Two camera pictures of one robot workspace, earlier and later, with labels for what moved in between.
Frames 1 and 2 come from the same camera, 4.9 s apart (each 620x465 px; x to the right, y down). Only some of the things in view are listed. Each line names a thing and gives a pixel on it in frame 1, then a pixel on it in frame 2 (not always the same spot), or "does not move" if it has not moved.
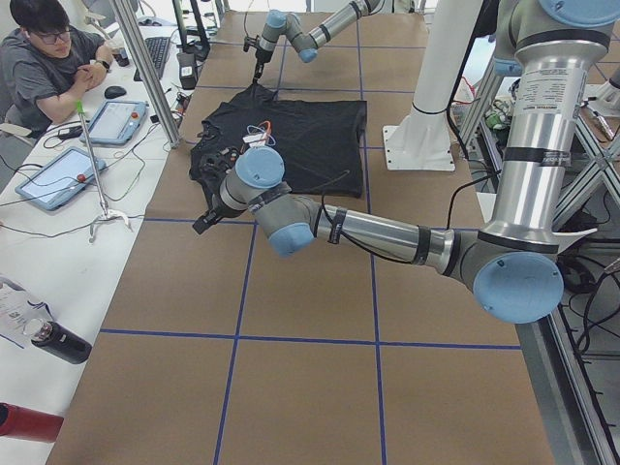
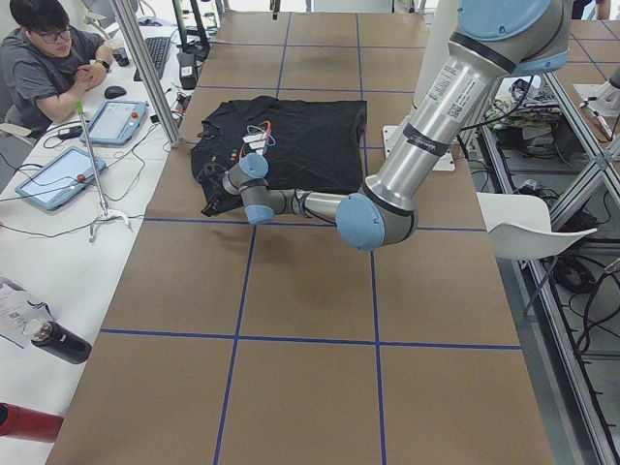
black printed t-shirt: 322,141 does not move
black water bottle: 58,340 does not move
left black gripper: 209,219 -> 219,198
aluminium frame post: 132,23 does not move
